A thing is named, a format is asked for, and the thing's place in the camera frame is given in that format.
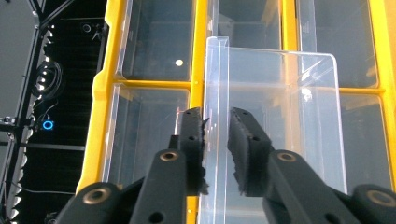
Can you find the clear plastic pull-out drawer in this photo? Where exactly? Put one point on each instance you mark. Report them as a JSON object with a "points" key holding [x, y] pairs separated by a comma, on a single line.
{"points": [[280, 93]]}

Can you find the black metal truss frame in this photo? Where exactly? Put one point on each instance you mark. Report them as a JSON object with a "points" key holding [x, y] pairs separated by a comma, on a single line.
{"points": [[33, 77]]}

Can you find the yellow organizer case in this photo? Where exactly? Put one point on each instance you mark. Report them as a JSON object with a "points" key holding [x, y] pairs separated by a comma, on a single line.
{"points": [[101, 93]]}

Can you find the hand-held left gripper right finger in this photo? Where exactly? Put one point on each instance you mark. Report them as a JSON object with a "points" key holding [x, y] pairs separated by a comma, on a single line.
{"points": [[249, 155]]}

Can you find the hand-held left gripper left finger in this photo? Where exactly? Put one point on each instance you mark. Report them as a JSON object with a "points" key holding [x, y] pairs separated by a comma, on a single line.
{"points": [[193, 152]]}

